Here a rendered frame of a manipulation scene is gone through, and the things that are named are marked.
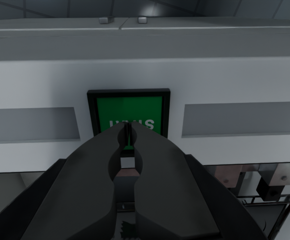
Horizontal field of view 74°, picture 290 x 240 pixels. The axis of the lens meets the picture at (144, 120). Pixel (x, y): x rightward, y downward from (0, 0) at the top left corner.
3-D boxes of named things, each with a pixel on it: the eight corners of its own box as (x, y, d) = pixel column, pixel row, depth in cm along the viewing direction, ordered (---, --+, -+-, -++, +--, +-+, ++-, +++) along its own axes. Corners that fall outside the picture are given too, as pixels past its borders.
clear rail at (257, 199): (290, 197, 31) (297, 205, 30) (53, 207, 30) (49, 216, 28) (294, 191, 30) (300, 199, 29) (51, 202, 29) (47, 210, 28)
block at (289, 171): (279, 170, 29) (293, 186, 27) (257, 171, 29) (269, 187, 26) (299, 125, 25) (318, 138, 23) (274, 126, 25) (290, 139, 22)
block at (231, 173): (227, 173, 29) (236, 188, 26) (205, 173, 29) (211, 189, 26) (239, 127, 25) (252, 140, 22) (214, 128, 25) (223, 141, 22)
